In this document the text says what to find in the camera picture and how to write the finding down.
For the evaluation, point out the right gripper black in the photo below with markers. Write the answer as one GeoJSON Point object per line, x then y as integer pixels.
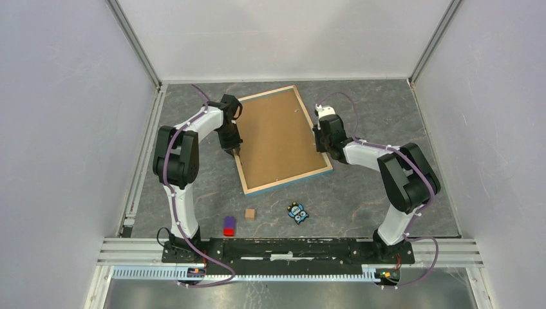
{"type": "Point", "coordinates": [317, 132]}

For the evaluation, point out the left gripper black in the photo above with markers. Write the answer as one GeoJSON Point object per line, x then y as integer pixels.
{"type": "Point", "coordinates": [228, 147]}

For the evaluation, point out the wooden picture frame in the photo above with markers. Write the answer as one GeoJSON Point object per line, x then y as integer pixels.
{"type": "Point", "coordinates": [290, 181]}

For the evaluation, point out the brown cardboard backing board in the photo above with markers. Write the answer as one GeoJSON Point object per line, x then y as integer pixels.
{"type": "Point", "coordinates": [277, 136]}

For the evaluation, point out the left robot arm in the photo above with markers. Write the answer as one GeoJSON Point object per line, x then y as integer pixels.
{"type": "Point", "coordinates": [176, 162]}

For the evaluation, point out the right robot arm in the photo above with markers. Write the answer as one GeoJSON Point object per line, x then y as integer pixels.
{"type": "Point", "coordinates": [409, 181]}

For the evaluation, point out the small wooden cube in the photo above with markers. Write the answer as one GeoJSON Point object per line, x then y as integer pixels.
{"type": "Point", "coordinates": [250, 214]}

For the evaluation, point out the blue owl toy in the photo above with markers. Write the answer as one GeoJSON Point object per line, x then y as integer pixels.
{"type": "Point", "coordinates": [297, 213]}

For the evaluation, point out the purple red toy block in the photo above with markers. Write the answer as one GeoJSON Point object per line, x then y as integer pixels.
{"type": "Point", "coordinates": [229, 226]}

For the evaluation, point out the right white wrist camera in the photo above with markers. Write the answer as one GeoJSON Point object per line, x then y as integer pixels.
{"type": "Point", "coordinates": [323, 111]}

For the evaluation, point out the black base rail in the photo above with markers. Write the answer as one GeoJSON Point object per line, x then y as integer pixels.
{"type": "Point", "coordinates": [227, 260]}

